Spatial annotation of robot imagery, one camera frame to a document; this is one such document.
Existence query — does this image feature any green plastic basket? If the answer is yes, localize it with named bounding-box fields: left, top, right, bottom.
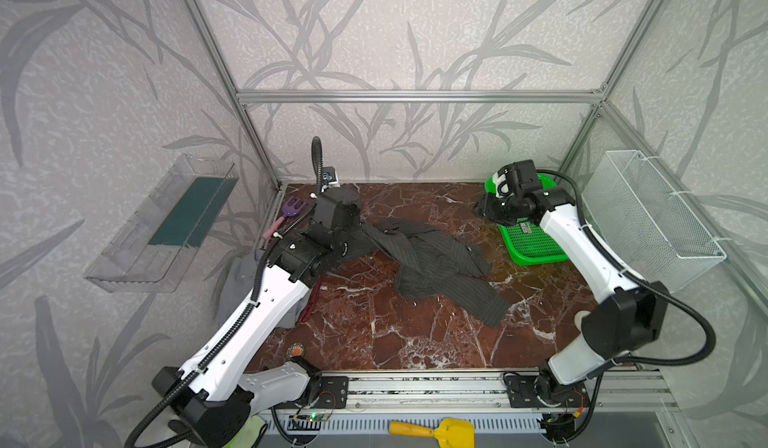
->
left=485, top=174, right=569, bottom=266

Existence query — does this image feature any dark grey striped shirt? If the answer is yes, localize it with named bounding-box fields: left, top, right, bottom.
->
left=343, top=218, right=510, bottom=328

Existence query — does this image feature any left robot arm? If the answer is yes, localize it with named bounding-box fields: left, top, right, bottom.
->
left=125, top=187, right=362, bottom=447

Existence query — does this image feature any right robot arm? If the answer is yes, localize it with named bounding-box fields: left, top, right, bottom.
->
left=473, top=160, right=668, bottom=407

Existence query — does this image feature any maroon folded shirt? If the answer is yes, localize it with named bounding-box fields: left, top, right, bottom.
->
left=299, top=281, right=322, bottom=323

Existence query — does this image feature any purple pink toy rake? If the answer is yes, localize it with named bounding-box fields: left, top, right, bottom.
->
left=262, top=197, right=308, bottom=241

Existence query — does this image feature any light grey folded shirt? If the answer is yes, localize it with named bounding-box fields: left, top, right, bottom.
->
left=215, top=250, right=309, bottom=329

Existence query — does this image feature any small round orange lid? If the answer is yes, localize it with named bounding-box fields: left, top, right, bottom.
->
left=286, top=343, right=306, bottom=358

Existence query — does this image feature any black green work glove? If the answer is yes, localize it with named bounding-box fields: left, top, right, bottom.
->
left=167, top=416, right=269, bottom=448

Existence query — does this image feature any yellow toy shovel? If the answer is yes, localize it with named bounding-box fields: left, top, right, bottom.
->
left=389, top=419, right=475, bottom=448

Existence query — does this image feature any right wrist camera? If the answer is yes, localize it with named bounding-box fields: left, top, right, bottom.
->
left=492, top=160, right=543, bottom=198

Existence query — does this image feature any white wire mesh basket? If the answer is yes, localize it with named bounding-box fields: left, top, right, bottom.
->
left=582, top=150, right=727, bottom=293

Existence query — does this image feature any clear plastic wall bin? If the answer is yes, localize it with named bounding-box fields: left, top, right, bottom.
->
left=84, top=155, right=239, bottom=293

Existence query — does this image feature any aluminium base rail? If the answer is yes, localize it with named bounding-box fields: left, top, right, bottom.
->
left=239, top=369, right=679, bottom=416

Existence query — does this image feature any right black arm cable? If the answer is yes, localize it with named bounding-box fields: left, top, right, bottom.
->
left=533, top=168, right=718, bottom=368

